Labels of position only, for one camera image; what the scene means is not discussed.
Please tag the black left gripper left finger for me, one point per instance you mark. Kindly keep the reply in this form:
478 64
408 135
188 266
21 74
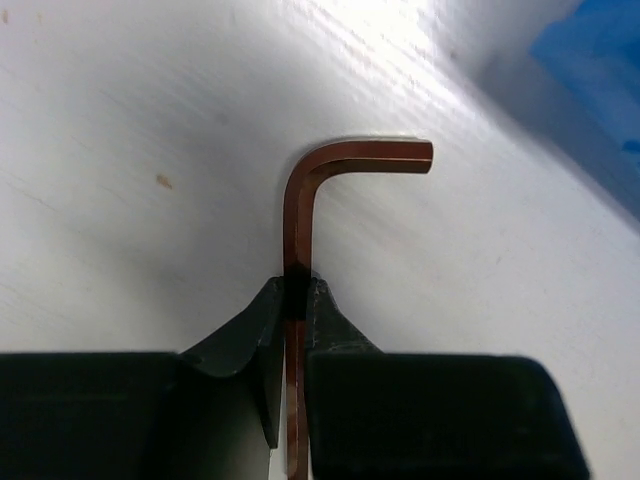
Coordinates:
210 412

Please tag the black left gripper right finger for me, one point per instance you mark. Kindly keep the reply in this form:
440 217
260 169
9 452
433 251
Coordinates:
377 415

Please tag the blue three-compartment plastic bin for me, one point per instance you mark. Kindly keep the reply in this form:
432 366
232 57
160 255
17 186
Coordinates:
594 53

